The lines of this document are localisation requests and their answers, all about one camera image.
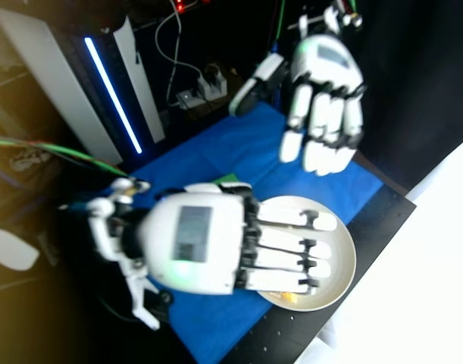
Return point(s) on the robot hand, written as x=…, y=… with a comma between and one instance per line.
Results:
x=326, y=76
x=193, y=242

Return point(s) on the green rectangular block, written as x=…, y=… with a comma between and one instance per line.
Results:
x=226, y=179

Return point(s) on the yellow object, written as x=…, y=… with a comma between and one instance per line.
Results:
x=288, y=296

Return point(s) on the white round plate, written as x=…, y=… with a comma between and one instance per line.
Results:
x=341, y=265

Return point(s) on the black curtain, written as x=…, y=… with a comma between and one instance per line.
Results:
x=424, y=76

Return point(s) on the blue cloth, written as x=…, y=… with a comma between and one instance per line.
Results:
x=235, y=151

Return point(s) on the white power strip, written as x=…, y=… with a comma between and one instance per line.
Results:
x=212, y=87

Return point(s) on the white column with blue light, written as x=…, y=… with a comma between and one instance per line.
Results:
x=38, y=76

